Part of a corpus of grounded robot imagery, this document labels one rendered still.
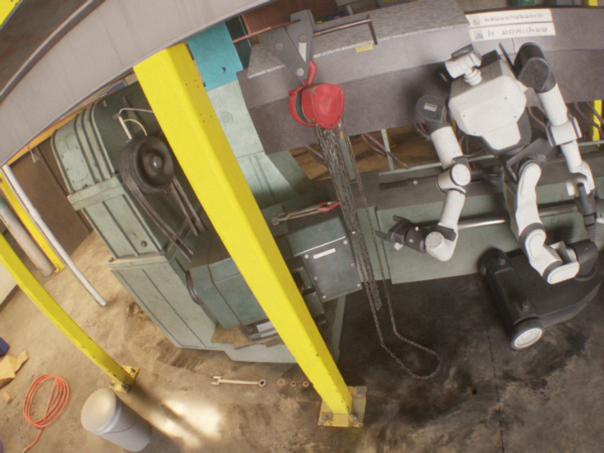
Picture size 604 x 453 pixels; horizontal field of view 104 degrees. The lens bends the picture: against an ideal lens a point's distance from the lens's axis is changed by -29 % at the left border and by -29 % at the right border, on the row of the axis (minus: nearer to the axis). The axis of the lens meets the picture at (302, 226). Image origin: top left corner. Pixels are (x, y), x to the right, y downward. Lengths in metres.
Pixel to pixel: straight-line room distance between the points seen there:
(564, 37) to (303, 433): 2.34
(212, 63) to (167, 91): 1.07
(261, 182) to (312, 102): 1.00
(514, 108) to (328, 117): 0.62
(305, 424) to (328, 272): 0.83
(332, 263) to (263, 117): 0.81
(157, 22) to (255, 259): 0.64
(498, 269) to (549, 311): 0.39
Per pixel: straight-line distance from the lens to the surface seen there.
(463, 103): 1.19
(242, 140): 1.87
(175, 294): 2.00
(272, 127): 1.74
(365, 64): 1.60
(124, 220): 1.86
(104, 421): 2.08
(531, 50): 1.23
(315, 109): 1.07
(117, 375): 2.66
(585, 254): 1.99
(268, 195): 2.01
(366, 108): 1.64
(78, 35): 0.96
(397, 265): 2.11
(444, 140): 1.25
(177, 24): 0.77
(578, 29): 1.89
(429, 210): 1.86
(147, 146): 1.70
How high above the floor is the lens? 1.63
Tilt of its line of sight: 33 degrees down
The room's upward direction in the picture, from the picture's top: 22 degrees counter-clockwise
